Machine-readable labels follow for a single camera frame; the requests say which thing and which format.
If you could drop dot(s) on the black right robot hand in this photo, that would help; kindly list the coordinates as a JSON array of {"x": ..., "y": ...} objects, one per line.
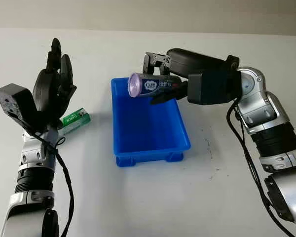
[{"x": 197, "y": 63}]

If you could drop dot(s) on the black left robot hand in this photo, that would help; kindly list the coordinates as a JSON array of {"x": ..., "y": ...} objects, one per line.
[{"x": 45, "y": 91}]

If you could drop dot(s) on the green toothpaste box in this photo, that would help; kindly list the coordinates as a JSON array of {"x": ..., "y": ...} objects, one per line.
[{"x": 76, "y": 118}]

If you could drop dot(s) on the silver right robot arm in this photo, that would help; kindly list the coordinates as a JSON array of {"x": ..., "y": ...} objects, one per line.
[{"x": 269, "y": 116}]

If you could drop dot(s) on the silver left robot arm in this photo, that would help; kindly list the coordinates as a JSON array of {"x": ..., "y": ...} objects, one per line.
[{"x": 32, "y": 172}]

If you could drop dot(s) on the blue plastic tray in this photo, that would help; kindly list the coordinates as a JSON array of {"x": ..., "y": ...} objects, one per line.
[{"x": 148, "y": 128}]

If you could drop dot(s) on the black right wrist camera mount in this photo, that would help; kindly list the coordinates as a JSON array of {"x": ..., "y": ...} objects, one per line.
[{"x": 207, "y": 87}]

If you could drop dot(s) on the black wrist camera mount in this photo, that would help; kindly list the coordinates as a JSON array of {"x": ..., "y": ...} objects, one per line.
[
  {"x": 207, "y": 87},
  {"x": 12, "y": 98}
]

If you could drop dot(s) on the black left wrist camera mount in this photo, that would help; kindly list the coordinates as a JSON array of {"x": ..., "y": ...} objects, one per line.
[{"x": 12, "y": 98}]

